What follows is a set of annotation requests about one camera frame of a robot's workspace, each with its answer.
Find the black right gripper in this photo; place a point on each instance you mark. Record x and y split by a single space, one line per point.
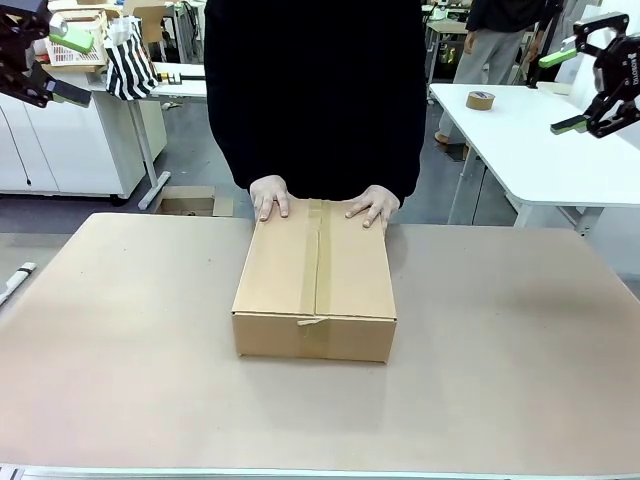
622 67

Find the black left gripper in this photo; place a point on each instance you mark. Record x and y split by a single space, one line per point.
17 45

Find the brown cardboard shipping box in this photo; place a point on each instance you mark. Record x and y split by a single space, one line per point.
312 280

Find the person's left forearm black sleeve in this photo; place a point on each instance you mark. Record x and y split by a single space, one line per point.
405 150

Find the person's right forearm black sleeve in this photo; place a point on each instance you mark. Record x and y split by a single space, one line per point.
232 145

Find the open cardboard box on floor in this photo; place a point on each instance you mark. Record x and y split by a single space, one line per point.
192 202

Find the person's right hand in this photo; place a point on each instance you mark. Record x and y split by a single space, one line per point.
270 192

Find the person's left hand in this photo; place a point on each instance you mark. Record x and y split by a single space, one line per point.
377 202

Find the white panel board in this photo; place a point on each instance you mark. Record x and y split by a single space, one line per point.
585 75

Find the white basket with red contents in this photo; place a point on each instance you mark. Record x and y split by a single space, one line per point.
80 55

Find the black white striped bag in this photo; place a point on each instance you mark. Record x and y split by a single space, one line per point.
130 65

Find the white storage cabinet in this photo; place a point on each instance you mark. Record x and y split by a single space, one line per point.
70 150

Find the large white side table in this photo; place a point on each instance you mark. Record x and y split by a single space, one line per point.
540 165

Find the long white background table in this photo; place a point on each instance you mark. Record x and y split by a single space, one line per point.
175 90

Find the bystander in grey trousers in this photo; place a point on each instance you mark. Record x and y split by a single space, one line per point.
485 55

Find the black folded tripod rod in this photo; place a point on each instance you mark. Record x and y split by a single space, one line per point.
187 78

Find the brown packing tape roll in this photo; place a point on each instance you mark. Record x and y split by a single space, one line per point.
480 101

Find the white marker pen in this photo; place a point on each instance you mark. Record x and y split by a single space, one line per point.
17 280

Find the person in black sweater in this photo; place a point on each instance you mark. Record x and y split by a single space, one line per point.
315 90

